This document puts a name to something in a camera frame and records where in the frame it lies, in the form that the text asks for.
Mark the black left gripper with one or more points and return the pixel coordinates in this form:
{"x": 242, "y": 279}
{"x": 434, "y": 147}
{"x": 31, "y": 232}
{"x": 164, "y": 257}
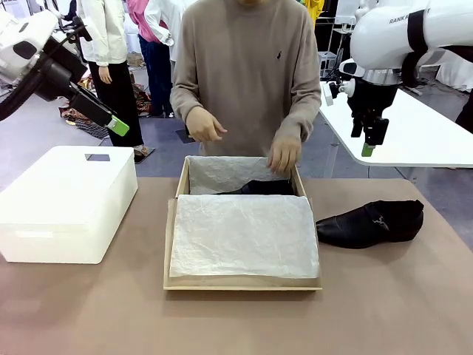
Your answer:
{"x": 55, "y": 79}

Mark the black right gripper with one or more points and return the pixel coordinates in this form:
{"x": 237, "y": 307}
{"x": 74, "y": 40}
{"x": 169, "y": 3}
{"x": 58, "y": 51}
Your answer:
{"x": 371, "y": 100}

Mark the black leather shoe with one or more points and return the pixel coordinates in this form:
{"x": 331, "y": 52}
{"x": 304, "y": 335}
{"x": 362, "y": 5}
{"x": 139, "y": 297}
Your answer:
{"x": 266, "y": 188}
{"x": 369, "y": 229}

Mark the white tissue paper sheet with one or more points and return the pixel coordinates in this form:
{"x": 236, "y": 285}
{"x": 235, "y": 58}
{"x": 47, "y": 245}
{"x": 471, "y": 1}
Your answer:
{"x": 240, "y": 236}

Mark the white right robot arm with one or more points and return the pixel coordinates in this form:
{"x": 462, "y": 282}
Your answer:
{"x": 391, "y": 40}

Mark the person's right forearm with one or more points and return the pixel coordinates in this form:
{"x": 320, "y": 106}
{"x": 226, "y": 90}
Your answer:
{"x": 186, "y": 100}

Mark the dark square foam box label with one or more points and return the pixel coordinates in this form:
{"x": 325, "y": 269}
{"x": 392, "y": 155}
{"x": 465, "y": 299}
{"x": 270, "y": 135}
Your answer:
{"x": 98, "y": 157}

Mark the white plastic storage box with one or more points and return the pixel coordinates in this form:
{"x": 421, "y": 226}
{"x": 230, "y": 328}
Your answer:
{"x": 55, "y": 199}

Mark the brown cardboard shoe box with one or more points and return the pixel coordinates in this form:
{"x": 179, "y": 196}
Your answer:
{"x": 240, "y": 284}

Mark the person's left hand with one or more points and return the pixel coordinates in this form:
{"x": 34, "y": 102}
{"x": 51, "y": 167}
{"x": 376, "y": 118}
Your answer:
{"x": 282, "y": 153}

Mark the person's right hand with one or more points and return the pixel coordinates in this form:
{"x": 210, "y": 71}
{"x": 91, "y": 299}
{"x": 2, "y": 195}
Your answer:
{"x": 203, "y": 125}

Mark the mannequin cream jacket black trousers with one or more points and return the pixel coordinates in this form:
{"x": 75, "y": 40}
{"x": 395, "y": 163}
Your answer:
{"x": 111, "y": 74}

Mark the colourful clothes pile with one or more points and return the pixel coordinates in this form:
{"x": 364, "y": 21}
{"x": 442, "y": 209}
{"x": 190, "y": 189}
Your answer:
{"x": 142, "y": 100}

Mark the white side table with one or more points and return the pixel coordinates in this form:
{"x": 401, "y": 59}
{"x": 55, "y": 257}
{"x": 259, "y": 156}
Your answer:
{"x": 417, "y": 140}

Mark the mannequin pink top navy trousers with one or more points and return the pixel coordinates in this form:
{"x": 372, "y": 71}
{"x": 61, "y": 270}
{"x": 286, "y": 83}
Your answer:
{"x": 157, "y": 74}

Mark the white plastic crate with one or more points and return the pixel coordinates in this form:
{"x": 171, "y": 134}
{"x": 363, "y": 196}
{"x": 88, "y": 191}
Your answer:
{"x": 328, "y": 64}

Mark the bystander in black clothes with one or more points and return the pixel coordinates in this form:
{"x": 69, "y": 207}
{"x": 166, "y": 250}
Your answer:
{"x": 466, "y": 118}

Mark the white hanging curtain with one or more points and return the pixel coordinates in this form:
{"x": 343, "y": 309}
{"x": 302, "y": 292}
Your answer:
{"x": 458, "y": 77}

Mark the mannequin white shirt grey shorts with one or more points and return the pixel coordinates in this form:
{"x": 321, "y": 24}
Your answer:
{"x": 166, "y": 22}

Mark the yellow hanging garment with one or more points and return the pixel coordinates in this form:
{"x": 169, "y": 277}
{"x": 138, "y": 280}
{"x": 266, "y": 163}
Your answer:
{"x": 312, "y": 9}

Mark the person in beige sweater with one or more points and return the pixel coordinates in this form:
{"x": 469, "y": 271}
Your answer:
{"x": 244, "y": 66}

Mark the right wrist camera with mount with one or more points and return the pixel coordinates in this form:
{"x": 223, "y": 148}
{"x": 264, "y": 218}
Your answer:
{"x": 332, "y": 92}

